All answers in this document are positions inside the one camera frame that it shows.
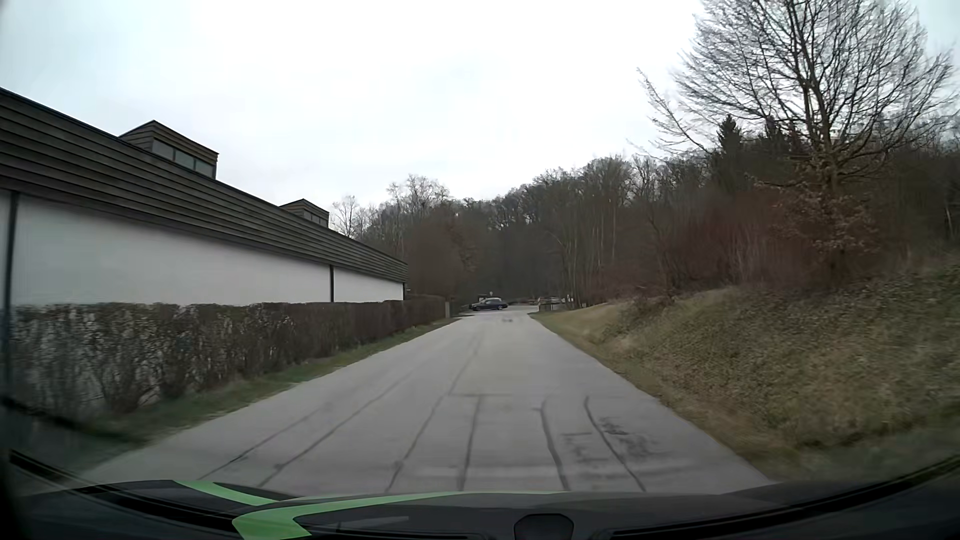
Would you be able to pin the dark parked car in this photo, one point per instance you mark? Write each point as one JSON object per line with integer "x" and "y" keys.
{"x": 489, "y": 304}

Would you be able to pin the bare wood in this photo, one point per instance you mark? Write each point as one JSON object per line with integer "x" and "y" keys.
{"x": 585, "y": 232}

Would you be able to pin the grey asphalt road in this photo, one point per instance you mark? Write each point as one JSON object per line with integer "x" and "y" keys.
{"x": 487, "y": 390}

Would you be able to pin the car's own bonnet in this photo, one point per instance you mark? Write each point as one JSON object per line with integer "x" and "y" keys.
{"x": 480, "y": 517}

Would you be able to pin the narrow grass verge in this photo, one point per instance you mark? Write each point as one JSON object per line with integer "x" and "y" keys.
{"x": 247, "y": 386}

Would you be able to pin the brown trimmed hedge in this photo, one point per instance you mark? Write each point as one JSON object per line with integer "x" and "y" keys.
{"x": 225, "y": 337}

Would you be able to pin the grassy bank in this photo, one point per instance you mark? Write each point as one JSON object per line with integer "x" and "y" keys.
{"x": 787, "y": 360}

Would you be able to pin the white building with dark roof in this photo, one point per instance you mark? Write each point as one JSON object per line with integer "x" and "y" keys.
{"x": 150, "y": 247}

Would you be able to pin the large bare tree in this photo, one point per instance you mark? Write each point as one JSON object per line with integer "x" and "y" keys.
{"x": 817, "y": 90}

